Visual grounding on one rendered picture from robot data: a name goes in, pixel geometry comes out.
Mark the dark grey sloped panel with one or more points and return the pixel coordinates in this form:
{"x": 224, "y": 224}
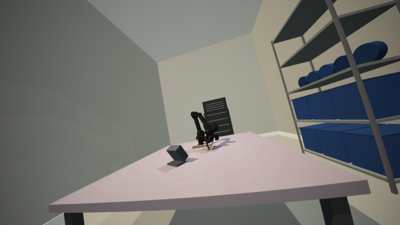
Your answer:
{"x": 178, "y": 154}

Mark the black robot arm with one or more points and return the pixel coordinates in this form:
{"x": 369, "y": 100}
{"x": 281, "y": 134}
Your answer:
{"x": 208, "y": 128}

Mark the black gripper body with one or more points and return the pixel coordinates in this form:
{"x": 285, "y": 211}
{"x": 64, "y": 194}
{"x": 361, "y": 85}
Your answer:
{"x": 213, "y": 136}

